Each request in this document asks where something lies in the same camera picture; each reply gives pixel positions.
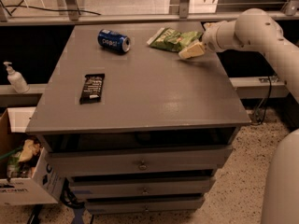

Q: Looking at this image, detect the metal window frame rail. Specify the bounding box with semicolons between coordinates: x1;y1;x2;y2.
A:
0;0;284;27

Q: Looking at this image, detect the green jalapeno chip bag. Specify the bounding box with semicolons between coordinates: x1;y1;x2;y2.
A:
147;27;202;52

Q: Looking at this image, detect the cardboard box with items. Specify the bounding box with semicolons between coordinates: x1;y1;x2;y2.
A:
0;107;64;205

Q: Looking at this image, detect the grey drawer cabinet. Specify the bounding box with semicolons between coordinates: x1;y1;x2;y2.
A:
27;23;249;214

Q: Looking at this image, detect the blue Pepsi can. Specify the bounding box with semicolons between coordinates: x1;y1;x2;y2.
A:
97;29;131;53

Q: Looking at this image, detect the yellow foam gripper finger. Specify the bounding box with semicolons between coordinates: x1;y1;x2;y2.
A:
178;40;205;59

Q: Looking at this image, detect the black snack bar wrapper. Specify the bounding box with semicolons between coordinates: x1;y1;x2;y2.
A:
79;74;105;105

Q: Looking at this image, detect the black cable on ledge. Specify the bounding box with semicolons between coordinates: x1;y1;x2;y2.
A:
0;0;103;17

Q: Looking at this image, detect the white pump bottle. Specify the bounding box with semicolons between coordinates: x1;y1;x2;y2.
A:
4;62;29;93

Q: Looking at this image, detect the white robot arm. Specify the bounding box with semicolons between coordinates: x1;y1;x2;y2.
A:
178;8;299;224

